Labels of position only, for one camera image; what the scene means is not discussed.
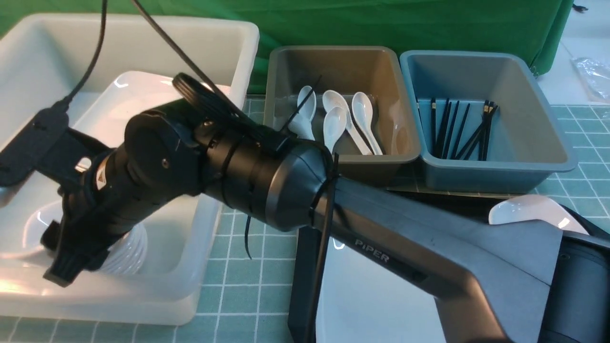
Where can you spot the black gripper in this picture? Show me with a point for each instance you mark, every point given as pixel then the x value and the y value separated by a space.
pixel 94 218

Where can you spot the large white rice plate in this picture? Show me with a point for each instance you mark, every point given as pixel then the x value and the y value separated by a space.
pixel 360 302

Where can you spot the white side bowl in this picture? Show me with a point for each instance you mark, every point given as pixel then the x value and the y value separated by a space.
pixel 534 207

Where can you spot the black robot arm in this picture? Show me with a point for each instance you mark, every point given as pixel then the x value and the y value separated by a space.
pixel 522 282

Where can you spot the stack of white bowls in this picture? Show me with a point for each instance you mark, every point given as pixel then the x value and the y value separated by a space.
pixel 126 256

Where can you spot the large white plastic bin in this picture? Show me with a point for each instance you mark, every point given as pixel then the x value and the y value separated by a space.
pixel 42 57

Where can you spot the green grid table mat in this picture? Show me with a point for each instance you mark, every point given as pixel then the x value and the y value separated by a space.
pixel 246 301

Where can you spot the white spoon far left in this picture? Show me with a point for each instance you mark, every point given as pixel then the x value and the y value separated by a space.
pixel 301 124

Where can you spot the white spoon centre front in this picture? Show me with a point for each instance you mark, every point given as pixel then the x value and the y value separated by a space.
pixel 334 126

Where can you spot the brown plastic bin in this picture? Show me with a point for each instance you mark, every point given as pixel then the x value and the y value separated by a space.
pixel 373 70

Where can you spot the white spoon right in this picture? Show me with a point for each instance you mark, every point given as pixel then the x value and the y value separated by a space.
pixel 363 113

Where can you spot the black chopstick bundle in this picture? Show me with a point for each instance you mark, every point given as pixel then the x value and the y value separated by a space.
pixel 460 131

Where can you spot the black serving tray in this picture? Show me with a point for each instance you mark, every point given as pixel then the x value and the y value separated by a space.
pixel 298 286

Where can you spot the blue-grey plastic bin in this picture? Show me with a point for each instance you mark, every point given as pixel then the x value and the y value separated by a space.
pixel 527 143

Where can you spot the green backdrop cloth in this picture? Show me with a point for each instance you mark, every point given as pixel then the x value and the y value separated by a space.
pixel 529 29

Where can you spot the clear plastic bag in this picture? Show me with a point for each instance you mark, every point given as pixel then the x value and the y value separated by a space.
pixel 594 75

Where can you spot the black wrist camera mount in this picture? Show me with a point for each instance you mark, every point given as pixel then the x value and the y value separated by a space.
pixel 38 143

